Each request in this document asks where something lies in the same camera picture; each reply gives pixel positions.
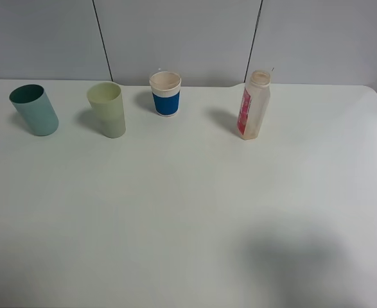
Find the pink label drink bottle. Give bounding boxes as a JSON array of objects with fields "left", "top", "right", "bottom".
[{"left": 237, "top": 70, "right": 271, "bottom": 140}]

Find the teal plastic cup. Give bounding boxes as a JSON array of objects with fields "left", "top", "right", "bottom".
[{"left": 9, "top": 84, "right": 59, "bottom": 136}]

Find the blue white paper cup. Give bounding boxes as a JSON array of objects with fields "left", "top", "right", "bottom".
[{"left": 149, "top": 71, "right": 182, "bottom": 117}]

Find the pale green plastic cup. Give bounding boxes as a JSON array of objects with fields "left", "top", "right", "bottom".
[{"left": 87, "top": 81, "right": 126, "bottom": 139}]

